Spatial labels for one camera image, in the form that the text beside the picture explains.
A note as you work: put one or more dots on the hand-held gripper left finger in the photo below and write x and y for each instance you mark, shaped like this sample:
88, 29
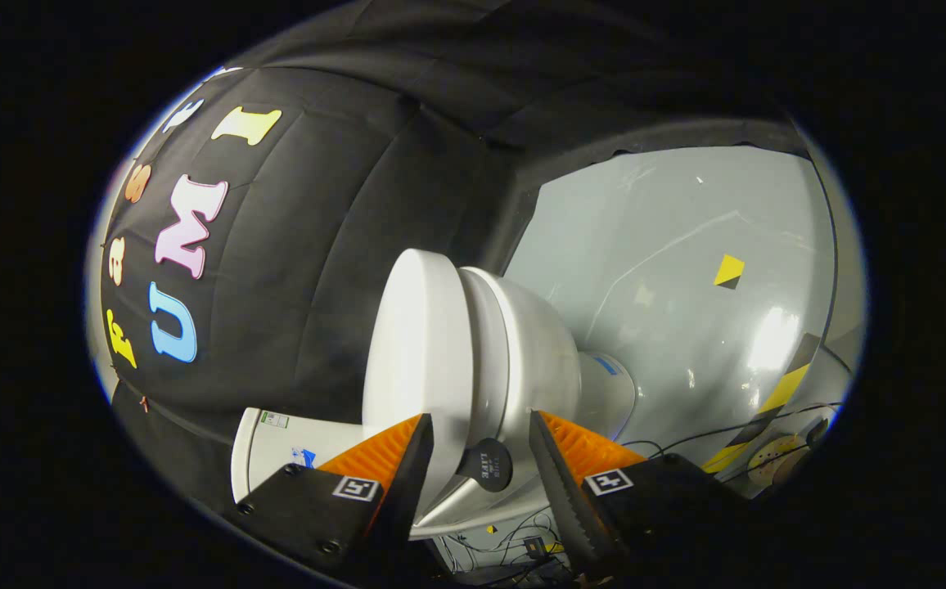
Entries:
409, 491

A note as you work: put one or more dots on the small yellow black tape piece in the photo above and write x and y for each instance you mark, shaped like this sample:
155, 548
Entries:
728, 271

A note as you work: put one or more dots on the white toilet lid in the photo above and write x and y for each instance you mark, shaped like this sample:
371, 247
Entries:
416, 352

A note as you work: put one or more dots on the black backdrop cloth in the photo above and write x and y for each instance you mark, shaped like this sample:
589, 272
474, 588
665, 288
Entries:
301, 245

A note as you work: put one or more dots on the round yellowish floor disc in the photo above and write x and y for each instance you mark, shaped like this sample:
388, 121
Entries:
774, 460

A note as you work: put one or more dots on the white toilet bowl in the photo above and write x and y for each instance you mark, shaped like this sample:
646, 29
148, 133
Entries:
538, 352

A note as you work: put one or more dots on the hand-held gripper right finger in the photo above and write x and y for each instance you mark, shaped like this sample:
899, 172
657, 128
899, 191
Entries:
567, 507

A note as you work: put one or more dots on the long yellow black tape strip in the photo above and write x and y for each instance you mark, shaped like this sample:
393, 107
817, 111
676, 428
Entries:
784, 384

